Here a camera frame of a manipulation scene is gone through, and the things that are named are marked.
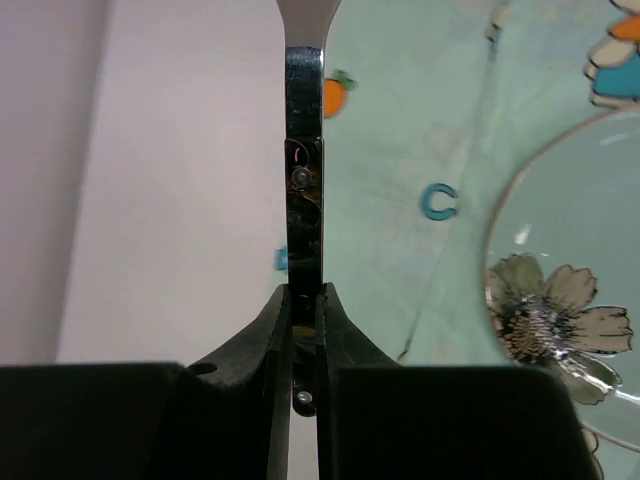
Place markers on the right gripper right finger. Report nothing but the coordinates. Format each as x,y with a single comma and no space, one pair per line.
379,420

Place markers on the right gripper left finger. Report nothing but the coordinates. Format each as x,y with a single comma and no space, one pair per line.
224,417

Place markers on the pale green glass plate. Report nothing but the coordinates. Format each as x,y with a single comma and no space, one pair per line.
561,283

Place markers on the green cartoon print cloth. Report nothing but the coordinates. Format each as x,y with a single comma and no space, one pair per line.
433,105

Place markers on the silver fork dark handle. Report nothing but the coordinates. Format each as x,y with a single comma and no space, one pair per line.
306,28

